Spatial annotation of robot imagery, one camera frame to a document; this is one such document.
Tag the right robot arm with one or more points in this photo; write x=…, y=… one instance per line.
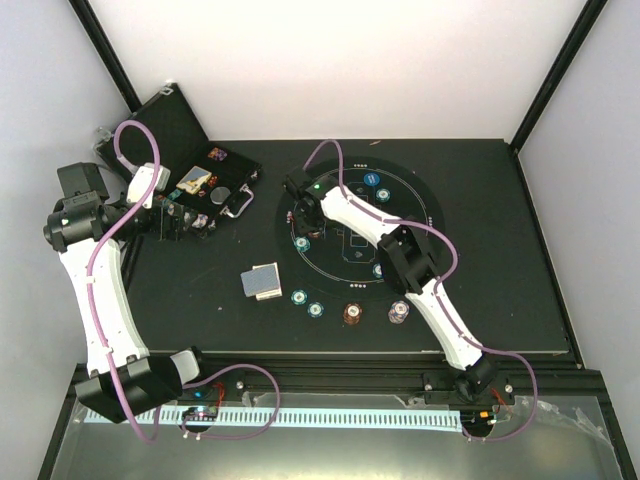
x=408, y=267

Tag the black poker case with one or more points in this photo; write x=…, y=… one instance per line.
x=182, y=144

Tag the round black poker mat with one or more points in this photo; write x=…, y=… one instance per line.
x=340, y=262

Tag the single green poker chip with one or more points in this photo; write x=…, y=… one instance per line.
x=299, y=297

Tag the white slotted cable duct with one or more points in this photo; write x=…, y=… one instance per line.
x=324, y=418

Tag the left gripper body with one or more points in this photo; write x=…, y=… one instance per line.
x=174, y=223

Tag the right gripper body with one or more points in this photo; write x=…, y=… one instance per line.
x=312, y=223

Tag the playing card deck box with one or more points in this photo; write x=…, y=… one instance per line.
x=262, y=282

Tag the brown poker chip stack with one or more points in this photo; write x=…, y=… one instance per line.
x=352, y=314

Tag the chips row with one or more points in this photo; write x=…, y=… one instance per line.
x=200, y=221

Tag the black aluminium rail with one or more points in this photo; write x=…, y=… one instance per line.
x=344, y=373

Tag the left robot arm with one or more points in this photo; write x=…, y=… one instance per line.
x=124, y=378

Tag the purple chips in case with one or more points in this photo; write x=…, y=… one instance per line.
x=217, y=154

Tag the silver dealer button in case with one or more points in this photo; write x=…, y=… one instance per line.
x=219, y=195

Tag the card deck in case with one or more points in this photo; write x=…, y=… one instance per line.
x=193, y=180

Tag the blue round button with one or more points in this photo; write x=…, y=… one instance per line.
x=371, y=179

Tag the blue white poker chip stack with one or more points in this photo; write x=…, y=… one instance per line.
x=398, y=312

